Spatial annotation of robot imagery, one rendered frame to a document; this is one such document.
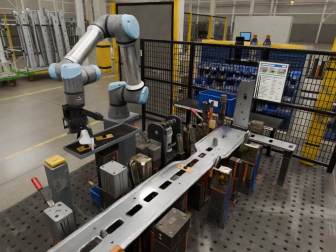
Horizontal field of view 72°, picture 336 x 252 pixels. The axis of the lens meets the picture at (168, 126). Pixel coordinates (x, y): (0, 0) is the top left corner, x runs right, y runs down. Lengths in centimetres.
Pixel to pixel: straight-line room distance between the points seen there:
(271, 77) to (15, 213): 190
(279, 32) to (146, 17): 496
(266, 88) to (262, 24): 613
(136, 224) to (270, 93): 145
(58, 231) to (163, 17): 318
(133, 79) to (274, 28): 683
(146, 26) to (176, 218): 326
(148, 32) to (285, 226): 315
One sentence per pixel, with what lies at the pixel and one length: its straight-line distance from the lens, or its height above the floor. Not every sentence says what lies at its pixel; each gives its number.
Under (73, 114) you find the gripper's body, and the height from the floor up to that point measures 133.
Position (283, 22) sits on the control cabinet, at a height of 184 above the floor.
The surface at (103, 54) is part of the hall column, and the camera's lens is 893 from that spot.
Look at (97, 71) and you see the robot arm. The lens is 108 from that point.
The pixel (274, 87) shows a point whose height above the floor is 126.
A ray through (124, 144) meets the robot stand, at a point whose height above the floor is 93.
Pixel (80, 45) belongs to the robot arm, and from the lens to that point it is 123.
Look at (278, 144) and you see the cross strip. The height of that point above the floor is 100.
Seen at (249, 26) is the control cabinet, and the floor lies 172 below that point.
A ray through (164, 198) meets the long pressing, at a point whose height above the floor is 100.
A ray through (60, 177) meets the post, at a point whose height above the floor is 109.
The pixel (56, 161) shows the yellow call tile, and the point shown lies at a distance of 105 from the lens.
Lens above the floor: 168
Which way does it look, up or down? 23 degrees down
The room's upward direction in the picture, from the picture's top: 1 degrees clockwise
